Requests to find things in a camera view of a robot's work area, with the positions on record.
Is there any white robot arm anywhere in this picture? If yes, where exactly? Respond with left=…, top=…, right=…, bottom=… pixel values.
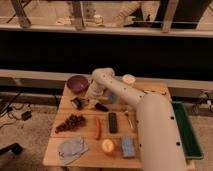
left=86, top=68, right=187, bottom=171

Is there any orange carrot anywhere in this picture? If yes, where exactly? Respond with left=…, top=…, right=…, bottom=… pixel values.
left=95, top=117, right=101, bottom=140

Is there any purple bowl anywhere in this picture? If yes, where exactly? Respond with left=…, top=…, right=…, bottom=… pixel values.
left=67, top=75, right=89, bottom=94

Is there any black rectangular block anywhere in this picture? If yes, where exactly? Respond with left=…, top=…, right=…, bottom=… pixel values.
left=108, top=113, right=118, bottom=133

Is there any bunch of dark grapes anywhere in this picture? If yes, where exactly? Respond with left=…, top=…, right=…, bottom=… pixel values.
left=55, top=114, right=86, bottom=133

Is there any white cup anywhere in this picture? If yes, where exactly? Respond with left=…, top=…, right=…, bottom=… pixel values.
left=122, top=74, right=136, bottom=87

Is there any orange fruit half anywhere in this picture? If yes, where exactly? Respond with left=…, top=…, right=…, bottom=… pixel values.
left=101, top=139, right=115, bottom=154

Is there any blue grey cloth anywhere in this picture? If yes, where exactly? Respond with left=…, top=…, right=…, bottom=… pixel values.
left=58, top=136, right=89, bottom=165

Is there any blue sponge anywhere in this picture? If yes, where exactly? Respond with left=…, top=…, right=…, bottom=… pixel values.
left=121, top=136, right=136, bottom=158

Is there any wooden utensil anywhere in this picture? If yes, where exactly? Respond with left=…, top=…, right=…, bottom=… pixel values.
left=143, top=88, right=167, bottom=95

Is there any green plastic tray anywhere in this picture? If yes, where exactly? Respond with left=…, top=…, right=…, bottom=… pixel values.
left=172, top=101, right=204, bottom=160

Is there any black power adapter with cable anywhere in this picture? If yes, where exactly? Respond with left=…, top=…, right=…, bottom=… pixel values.
left=0, top=93, right=32, bottom=129

